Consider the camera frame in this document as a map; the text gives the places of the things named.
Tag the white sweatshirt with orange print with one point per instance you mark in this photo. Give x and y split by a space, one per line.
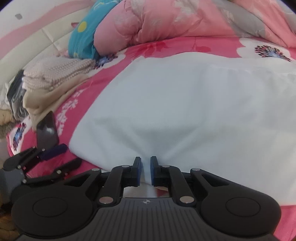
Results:
185 111

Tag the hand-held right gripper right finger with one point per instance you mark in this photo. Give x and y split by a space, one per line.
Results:
153 171

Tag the pink and cream headboard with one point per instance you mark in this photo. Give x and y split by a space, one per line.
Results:
27 39

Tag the black laptop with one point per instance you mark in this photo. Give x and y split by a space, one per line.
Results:
47 132

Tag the dark patterned bag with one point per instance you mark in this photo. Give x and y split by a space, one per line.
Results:
16 95

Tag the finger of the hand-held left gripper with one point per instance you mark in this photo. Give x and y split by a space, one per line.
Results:
54 150
69 165

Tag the pink floral bed sheet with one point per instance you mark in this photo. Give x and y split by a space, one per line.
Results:
76 97

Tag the tan plain cloth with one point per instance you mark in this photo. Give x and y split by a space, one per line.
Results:
46 99

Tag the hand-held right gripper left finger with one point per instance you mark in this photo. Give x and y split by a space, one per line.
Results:
138 171

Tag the pink and grey floral duvet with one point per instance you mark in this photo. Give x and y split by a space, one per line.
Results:
173 20

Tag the blue patterned quilt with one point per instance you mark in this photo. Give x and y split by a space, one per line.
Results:
85 34

